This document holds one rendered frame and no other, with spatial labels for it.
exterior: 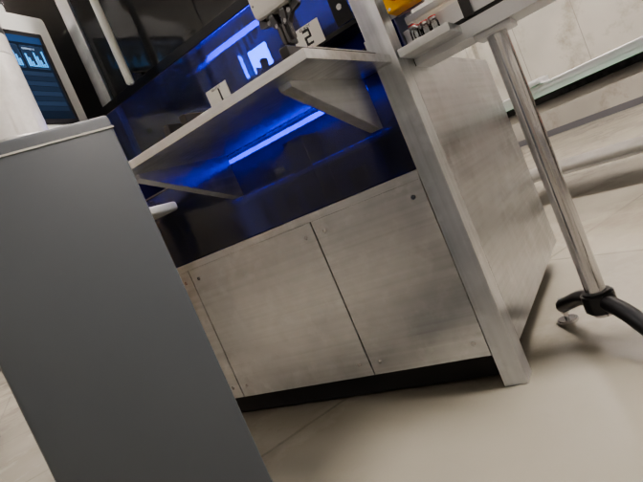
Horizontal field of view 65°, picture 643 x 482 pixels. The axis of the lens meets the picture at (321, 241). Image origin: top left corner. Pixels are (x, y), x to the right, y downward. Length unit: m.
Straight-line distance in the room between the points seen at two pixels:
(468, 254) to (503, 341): 0.24
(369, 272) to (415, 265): 0.14
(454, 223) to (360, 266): 0.30
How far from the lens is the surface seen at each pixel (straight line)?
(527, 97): 1.37
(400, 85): 1.29
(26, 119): 0.88
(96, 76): 1.96
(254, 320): 1.70
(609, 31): 10.37
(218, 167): 1.54
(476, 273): 1.32
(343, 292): 1.47
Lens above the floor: 0.63
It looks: 4 degrees down
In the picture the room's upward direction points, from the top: 23 degrees counter-clockwise
